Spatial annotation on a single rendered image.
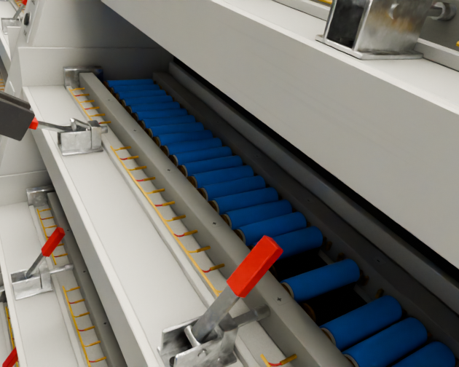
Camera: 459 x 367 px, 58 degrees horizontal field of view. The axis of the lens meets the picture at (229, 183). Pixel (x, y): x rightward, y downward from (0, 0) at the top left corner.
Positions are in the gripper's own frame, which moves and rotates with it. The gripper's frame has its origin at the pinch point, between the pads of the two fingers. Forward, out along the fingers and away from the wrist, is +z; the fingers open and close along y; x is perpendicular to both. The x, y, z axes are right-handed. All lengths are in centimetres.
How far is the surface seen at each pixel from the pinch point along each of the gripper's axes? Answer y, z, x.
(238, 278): 26.7, 8.1, 5.3
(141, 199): 11.5, 11.0, 1.2
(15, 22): -42.3, 8.4, 1.3
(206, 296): 23.3, 11.1, 1.2
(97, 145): 0.9, 10.5, 0.7
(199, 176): 11.5, 15.2, 5.1
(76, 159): 2.4, 8.5, -0.9
